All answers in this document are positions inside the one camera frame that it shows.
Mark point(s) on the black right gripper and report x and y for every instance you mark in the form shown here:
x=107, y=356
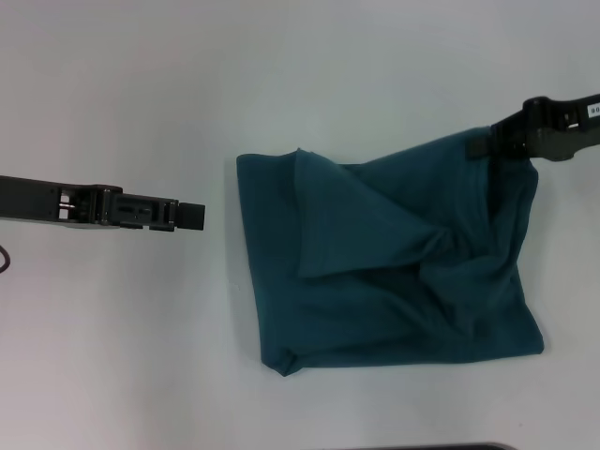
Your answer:
x=562, y=126

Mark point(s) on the teal blue FREE print T-shirt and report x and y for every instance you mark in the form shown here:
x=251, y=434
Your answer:
x=375, y=281

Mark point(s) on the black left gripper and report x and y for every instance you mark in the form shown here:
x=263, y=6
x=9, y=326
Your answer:
x=42, y=201

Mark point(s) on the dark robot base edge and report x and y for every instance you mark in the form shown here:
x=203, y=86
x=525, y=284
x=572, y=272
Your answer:
x=464, y=446

